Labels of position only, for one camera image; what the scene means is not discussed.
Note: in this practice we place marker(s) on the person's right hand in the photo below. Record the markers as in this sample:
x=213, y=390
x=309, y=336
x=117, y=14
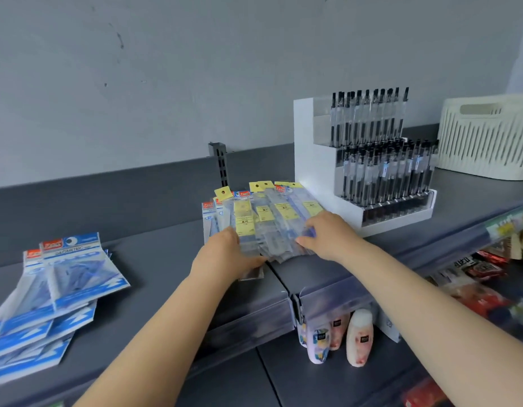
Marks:
x=335, y=237

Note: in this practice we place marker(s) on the person's left hand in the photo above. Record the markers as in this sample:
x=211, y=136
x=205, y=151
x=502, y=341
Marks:
x=221, y=258

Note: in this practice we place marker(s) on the person's right fingers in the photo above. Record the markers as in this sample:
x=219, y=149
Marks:
x=307, y=237

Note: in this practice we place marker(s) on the person's left fingers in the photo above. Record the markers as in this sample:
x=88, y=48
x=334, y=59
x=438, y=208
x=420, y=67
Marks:
x=252, y=262

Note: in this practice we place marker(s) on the pile of clear ruler packets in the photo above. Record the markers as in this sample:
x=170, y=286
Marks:
x=265, y=216

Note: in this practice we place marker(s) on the person's left forearm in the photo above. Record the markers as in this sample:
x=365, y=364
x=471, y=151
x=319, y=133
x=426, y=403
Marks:
x=159, y=343

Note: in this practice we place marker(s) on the person's right forearm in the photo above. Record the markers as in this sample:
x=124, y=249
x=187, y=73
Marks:
x=439, y=326

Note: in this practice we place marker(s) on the white tiered pen stand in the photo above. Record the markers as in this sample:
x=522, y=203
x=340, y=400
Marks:
x=316, y=165

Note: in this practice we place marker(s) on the small pink bottle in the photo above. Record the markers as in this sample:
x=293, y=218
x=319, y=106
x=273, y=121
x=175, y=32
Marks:
x=339, y=332

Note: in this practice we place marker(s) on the long rows of black pens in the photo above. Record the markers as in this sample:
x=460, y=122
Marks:
x=388, y=173

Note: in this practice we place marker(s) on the white floral print bottle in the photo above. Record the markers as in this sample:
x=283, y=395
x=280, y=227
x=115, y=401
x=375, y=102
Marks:
x=318, y=345

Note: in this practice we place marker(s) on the tall pink white bottle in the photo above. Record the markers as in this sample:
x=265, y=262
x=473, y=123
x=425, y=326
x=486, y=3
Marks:
x=360, y=341

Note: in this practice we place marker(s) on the white carton box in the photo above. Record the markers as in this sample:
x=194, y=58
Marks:
x=388, y=326

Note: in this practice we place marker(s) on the short row of black pens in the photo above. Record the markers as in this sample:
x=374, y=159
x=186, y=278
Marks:
x=367, y=118

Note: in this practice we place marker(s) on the group of red snack packets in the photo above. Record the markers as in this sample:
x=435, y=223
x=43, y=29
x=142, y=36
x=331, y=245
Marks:
x=482, y=271

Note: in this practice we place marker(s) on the red packet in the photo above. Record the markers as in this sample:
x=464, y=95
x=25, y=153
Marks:
x=422, y=396

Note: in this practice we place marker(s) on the green yellow shelf label strip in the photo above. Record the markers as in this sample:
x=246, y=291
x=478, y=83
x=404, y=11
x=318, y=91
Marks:
x=507, y=222

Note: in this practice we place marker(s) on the pile of blue geometry packets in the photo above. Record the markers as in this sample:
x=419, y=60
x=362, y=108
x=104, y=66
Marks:
x=53, y=300

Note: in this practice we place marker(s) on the cream slotted plastic basket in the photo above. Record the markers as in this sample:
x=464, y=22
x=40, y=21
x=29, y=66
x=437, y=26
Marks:
x=486, y=139

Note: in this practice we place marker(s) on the clear shelf price rail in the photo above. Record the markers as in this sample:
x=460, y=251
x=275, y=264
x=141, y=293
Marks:
x=248, y=317
x=329, y=298

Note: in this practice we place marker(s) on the dark slotted shelf post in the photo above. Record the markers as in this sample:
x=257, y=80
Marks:
x=221, y=163

